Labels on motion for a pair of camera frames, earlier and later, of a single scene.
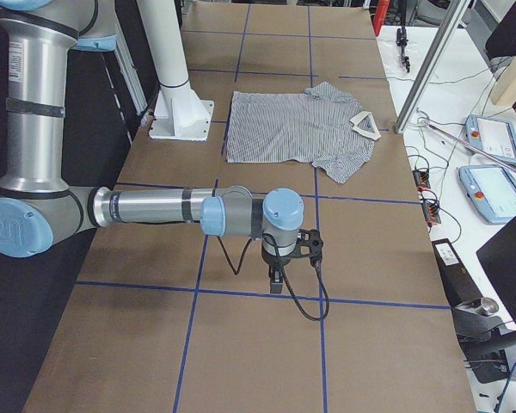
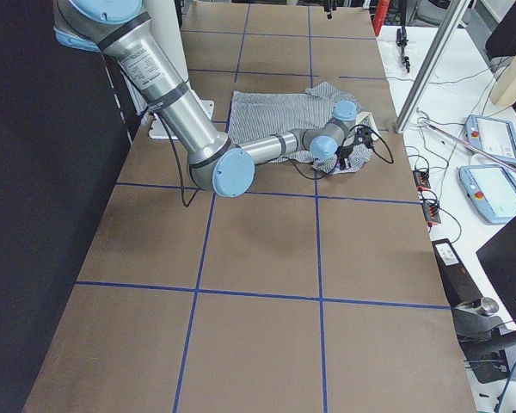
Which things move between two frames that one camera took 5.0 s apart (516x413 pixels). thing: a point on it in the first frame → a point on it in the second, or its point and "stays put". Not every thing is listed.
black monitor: (507, 259) stays put
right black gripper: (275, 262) → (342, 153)
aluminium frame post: (457, 11) stays put
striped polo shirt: (324, 126) stays put
